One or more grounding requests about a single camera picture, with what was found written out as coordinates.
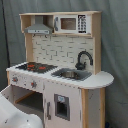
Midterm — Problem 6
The grey ice dispenser panel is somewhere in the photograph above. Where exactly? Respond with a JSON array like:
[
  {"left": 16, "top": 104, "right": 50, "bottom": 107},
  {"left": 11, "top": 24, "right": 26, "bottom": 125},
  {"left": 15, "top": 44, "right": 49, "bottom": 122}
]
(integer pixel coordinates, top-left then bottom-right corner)
[{"left": 54, "top": 94, "right": 70, "bottom": 120}]

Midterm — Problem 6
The red stove knob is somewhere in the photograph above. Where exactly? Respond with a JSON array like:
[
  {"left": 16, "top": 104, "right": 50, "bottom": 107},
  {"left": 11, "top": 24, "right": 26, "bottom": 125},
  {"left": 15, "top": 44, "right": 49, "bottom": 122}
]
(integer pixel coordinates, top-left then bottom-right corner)
[
  {"left": 12, "top": 77, "right": 18, "bottom": 82},
  {"left": 31, "top": 81, "right": 37, "bottom": 88}
]

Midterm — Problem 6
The grey cabinet door handle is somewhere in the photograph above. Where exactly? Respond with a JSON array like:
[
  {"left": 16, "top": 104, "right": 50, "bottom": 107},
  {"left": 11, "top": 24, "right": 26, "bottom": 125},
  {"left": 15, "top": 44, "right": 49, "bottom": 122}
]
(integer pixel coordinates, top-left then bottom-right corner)
[{"left": 47, "top": 102, "right": 51, "bottom": 120}]

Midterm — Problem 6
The wooden toy kitchen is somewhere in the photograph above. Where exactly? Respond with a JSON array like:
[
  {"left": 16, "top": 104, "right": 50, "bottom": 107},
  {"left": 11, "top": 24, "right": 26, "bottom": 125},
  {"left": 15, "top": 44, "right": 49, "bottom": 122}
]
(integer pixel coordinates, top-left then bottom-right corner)
[{"left": 5, "top": 10, "right": 115, "bottom": 128}]

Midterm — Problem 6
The black toy stovetop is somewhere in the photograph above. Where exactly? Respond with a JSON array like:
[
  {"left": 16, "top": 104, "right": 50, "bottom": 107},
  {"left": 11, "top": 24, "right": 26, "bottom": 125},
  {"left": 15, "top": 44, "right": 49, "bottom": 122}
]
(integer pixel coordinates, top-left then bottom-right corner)
[{"left": 18, "top": 62, "right": 55, "bottom": 74}]

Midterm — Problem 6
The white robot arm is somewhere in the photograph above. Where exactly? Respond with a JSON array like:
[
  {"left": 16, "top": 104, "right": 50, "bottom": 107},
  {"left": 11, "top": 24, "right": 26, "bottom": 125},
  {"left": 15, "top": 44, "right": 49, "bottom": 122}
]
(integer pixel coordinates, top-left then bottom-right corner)
[{"left": 0, "top": 95, "right": 43, "bottom": 128}]

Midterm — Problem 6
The grey toy sink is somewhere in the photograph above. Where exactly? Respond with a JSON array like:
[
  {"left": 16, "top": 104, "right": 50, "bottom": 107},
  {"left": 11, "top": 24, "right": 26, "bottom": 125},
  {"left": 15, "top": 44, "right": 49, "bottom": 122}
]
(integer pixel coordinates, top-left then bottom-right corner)
[{"left": 52, "top": 68, "right": 92, "bottom": 81}]

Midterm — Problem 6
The right red stove knob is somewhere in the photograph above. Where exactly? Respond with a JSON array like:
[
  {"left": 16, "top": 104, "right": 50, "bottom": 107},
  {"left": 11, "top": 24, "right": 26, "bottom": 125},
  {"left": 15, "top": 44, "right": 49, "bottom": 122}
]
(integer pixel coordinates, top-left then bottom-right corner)
[{"left": 31, "top": 81, "right": 37, "bottom": 88}]

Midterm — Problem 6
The left red stove knob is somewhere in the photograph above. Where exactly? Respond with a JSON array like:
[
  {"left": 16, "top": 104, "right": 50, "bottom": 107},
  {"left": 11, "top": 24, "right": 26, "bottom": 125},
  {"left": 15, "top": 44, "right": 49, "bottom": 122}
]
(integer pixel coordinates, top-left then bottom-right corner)
[{"left": 12, "top": 77, "right": 18, "bottom": 82}]

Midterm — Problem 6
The black toy faucet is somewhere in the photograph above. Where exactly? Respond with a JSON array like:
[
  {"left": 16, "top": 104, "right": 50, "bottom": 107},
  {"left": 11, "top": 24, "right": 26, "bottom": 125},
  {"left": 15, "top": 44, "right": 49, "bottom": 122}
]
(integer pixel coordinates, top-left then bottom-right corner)
[{"left": 75, "top": 51, "right": 93, "bottom": 70}]

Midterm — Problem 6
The white toy microwave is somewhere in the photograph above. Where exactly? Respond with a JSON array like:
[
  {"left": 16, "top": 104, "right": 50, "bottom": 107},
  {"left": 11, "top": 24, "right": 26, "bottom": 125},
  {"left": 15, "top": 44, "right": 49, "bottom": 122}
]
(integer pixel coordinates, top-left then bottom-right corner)
[{"left": 54, "top": 14, "right": 91, "bottom": 34}]

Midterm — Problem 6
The white oven door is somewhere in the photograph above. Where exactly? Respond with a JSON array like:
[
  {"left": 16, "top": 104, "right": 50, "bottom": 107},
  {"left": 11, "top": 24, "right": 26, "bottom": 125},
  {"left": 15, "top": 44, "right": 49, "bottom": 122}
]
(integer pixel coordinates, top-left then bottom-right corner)
[{"left": 1, "top": 85, "right": 14, "bottom": 102}]

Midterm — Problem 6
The grey range hood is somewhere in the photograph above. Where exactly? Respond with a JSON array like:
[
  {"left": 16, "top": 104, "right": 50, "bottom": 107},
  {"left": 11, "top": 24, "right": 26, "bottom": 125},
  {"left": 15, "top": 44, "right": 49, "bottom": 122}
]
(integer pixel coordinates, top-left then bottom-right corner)
[{"left": 24, "top": 16, "right": 53, "bottom": 35}]

